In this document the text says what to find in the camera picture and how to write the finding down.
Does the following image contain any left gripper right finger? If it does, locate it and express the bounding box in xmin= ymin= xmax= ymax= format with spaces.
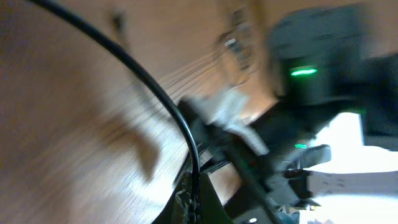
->
xmin=199 ymin=173 xmax=233 ymax=224

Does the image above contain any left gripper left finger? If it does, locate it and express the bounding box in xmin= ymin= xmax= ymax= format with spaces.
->
xmin=152 ymin=172 xmax=192 ymax=224

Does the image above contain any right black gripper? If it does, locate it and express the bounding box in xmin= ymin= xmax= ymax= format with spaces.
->
xmin=186 ymin=102 xmax=331 ymax=223

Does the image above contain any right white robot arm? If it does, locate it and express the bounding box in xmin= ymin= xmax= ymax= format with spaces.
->
xmin=188 ymin=5 xmax=397 ymax=223

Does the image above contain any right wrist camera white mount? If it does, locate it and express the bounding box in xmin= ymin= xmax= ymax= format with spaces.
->
xmin=178 ymin=88 xmax=269 ymax=156

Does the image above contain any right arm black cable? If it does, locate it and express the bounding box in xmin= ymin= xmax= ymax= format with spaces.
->
xmin=27 ymin=0 xmax=201 ymax=187

